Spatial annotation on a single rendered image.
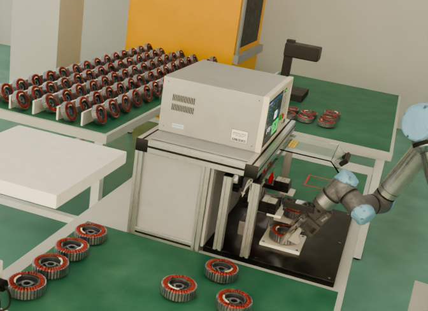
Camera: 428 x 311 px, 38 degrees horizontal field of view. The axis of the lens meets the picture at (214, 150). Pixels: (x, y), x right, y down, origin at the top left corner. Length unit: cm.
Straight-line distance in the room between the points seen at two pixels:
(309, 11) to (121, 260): 576
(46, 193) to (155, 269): 73
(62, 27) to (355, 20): 336
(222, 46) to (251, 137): 375
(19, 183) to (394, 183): 129
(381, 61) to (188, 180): 555
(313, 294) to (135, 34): 444
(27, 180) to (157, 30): 466
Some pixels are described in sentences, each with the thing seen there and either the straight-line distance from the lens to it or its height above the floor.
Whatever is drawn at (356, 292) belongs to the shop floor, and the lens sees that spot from 377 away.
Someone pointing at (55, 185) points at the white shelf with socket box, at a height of 120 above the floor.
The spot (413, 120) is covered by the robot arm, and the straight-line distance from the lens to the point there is 201.
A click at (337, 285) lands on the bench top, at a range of 222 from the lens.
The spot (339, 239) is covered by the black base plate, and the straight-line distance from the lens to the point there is 249.
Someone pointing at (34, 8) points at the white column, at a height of 96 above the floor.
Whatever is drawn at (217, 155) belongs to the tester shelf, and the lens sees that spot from 210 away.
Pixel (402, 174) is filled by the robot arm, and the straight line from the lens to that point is 222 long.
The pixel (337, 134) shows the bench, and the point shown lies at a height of 75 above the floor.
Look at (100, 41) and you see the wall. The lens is 847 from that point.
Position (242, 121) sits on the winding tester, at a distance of 217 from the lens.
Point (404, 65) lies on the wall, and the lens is 752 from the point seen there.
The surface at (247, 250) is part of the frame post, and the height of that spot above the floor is 80.
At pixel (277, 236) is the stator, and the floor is 81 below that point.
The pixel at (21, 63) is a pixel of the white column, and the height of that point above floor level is 42.
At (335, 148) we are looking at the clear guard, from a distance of 258.
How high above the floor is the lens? 180
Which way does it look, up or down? 19 degrees down
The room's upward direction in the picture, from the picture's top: 8 degrees clockwise
